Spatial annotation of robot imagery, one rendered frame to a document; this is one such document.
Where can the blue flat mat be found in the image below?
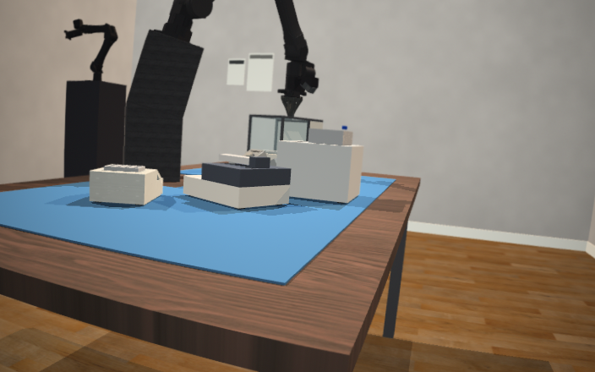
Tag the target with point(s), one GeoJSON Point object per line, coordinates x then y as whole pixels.
{"type": "Point", "coordinates": [269, 243]}

